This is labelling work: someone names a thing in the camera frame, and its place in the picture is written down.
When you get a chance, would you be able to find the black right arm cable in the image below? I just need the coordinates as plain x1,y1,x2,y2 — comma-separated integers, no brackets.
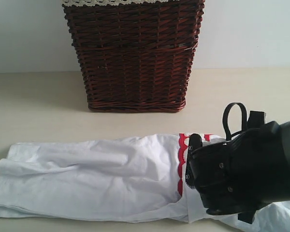
223,102,248,141

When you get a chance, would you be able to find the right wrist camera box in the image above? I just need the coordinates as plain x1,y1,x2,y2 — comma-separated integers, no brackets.
185,133,203,189

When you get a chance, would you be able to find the white t-shirt with red lettering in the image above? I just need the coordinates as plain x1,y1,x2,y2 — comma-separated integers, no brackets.
0,131,290,232

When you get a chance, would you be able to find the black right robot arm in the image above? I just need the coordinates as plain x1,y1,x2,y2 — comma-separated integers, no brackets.
185,121,290,223

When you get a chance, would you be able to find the dark red wicker basket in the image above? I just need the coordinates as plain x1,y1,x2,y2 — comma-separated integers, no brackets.
62,0,204,113

